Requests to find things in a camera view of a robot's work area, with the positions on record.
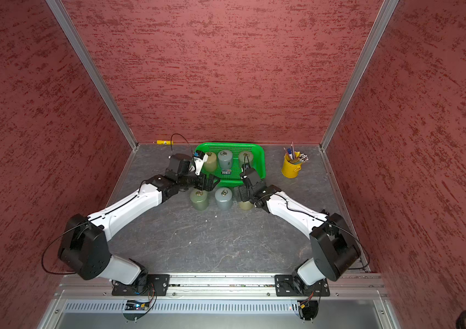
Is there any aluminium front rail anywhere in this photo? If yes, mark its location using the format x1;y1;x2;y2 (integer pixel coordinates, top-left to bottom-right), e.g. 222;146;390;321
51;273;390;318

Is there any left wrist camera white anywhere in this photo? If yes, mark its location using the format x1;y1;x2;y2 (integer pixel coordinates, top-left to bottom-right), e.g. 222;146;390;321
193;150;209;176

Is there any green canister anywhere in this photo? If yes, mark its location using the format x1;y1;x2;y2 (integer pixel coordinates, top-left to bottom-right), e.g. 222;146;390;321
190;189;209;211
238;150;253;167

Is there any yellow-green canister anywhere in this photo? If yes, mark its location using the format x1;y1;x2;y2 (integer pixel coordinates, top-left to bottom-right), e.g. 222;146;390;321
204;152;218;173
238;201;253;211

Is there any green plastic basket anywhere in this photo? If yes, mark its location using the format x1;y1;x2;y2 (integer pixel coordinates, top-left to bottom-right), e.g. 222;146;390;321
196;142;266;187

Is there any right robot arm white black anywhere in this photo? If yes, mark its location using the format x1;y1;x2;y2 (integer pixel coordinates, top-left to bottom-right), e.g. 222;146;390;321
239;185;362;286

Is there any blue-grey canister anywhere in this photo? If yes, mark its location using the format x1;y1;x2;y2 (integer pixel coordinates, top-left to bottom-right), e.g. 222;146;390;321
217;149;233;170
215;187;234;211

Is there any yellow glue stick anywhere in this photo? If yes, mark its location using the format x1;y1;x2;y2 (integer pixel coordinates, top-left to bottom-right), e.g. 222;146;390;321
156;140;173;145

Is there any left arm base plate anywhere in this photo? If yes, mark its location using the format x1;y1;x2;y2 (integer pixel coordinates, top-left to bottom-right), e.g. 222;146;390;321
112;274;171;297

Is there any yellow pen bucket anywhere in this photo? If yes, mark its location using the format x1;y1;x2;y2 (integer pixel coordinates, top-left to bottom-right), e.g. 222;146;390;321
281;154;303;179

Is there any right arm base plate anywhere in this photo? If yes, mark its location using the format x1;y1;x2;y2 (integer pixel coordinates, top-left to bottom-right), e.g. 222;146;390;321
274;274;330;297

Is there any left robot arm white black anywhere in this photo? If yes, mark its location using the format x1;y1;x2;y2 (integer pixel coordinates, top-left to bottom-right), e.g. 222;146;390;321
57;151;220;288

